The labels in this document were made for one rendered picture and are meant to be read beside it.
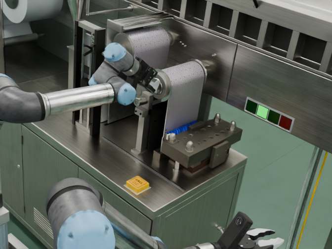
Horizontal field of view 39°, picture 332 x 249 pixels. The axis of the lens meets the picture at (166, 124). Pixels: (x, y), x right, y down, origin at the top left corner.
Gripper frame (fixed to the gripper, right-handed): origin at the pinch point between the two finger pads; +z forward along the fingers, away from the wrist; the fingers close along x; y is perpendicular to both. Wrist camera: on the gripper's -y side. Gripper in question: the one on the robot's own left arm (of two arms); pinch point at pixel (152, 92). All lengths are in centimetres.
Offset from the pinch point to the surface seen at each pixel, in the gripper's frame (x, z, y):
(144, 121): 2.8, 9.5, -12.3
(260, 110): -33.8, 30.5, 19.4
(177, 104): -5.3, 13.3, 1.9
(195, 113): -5.2, 30.5, 4.8
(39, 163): 54, 20, -59
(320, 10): 52, 208, 163
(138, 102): 3.7, -0.3, -7.0
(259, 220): -14, 164, -23
